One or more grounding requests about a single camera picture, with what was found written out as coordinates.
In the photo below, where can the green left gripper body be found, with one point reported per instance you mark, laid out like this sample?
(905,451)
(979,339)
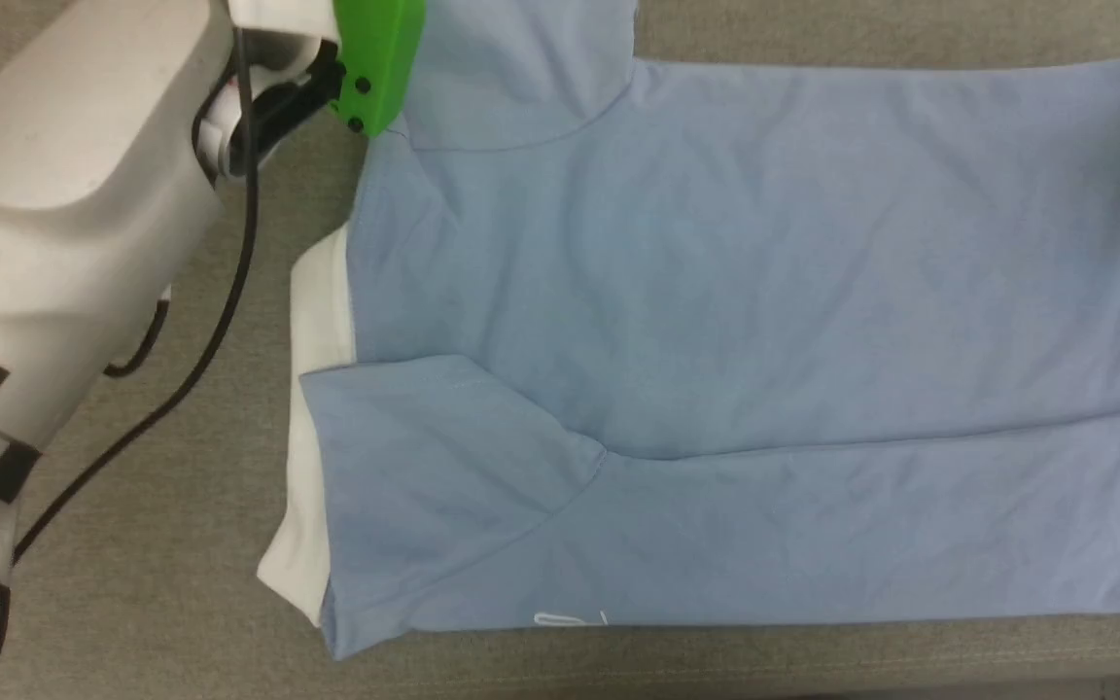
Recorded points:
(380,58)

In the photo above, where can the blue polo shirt white collar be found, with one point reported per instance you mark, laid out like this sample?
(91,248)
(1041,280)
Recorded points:
(764,292)

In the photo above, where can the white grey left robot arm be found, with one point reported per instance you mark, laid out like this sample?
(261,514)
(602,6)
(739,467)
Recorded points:
(64,146)

